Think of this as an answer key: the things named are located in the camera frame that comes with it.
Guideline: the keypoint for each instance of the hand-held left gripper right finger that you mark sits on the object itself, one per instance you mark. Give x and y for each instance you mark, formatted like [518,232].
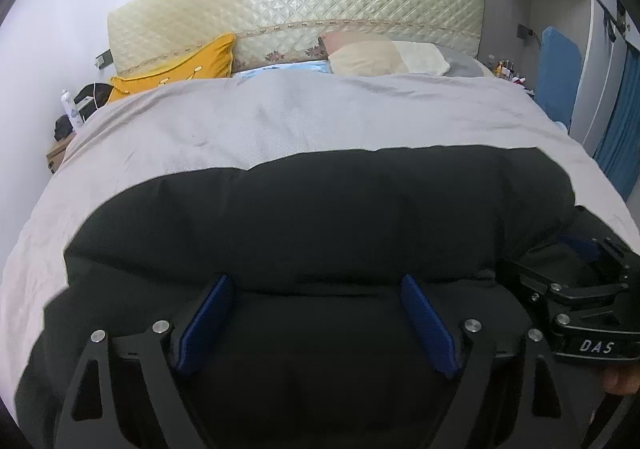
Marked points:
[430,324]

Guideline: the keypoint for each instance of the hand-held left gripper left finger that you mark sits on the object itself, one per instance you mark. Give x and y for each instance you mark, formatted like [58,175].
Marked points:
[205,324]

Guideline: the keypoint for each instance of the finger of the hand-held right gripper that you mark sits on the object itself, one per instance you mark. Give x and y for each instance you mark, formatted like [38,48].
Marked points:
[585,246]

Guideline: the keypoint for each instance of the black puffer jacket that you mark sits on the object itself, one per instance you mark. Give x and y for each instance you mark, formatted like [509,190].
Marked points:
[325,229]

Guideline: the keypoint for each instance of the person's right hand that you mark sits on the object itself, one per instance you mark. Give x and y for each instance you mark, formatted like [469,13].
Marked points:
[620,381]

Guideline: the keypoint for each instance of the blue curtain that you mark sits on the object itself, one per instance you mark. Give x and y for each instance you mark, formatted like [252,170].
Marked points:
[620,129]

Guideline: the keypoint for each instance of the blue padded board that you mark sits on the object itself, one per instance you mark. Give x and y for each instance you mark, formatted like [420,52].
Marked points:
[557,74]

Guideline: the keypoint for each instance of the group of cosmetic bottles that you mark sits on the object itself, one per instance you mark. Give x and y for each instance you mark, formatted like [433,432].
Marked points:
[507,70]

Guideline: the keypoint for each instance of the bed with grey sheet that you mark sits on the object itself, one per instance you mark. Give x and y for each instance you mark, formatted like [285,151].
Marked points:
[250,129]

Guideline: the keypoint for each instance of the grey pillow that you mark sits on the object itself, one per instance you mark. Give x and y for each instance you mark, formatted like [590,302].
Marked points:
[465,64]

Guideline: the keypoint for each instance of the wooden nightstand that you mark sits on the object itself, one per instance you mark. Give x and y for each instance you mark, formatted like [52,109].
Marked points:
[57,156]

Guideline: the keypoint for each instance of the white spray bottle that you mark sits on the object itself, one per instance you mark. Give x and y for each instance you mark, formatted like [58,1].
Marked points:
[72,116]

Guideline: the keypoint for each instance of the black bag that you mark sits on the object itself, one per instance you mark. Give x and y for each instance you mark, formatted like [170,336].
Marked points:
[102,93]

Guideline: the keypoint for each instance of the grey white wardrobe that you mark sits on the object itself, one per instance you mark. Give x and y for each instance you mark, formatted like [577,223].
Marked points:
[510,4]

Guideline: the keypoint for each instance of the yellow pillow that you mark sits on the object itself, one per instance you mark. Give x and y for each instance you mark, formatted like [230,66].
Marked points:
[200,66]

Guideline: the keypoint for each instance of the light blue bed sheet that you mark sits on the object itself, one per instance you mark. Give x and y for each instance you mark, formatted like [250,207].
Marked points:
[290,69]

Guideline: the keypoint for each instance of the beige pillow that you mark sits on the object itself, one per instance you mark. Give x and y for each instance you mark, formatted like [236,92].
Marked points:
[365,59]

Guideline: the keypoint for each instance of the pink pillow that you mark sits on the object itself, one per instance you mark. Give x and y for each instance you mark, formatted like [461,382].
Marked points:
[350,39]

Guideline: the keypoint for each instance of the grey wall outlet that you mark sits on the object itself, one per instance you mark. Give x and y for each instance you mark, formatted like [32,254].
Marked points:
[103,60]

